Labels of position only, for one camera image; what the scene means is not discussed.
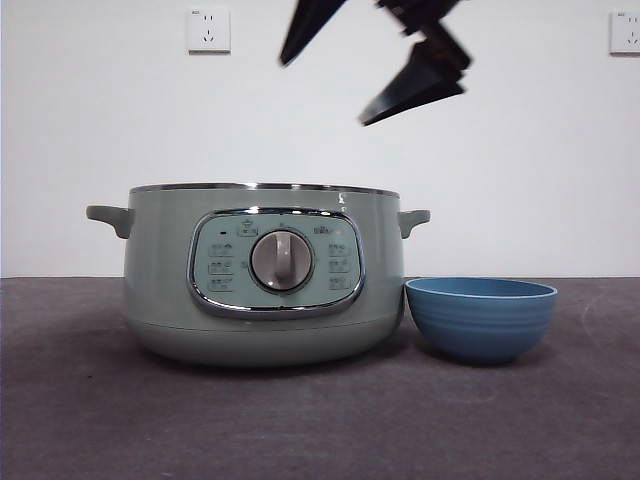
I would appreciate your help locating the white wall socket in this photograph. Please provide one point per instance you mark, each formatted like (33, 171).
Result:
(625, 32)
(210, 30)

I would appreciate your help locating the pale green electric steamer pot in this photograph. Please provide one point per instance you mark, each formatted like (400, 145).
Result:
(160, 280)

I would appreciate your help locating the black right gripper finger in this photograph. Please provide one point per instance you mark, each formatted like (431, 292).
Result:
(307, 25)
(420, 85)

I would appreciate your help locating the blue ribbed bowl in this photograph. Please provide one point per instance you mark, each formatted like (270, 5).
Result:
(480, 325)

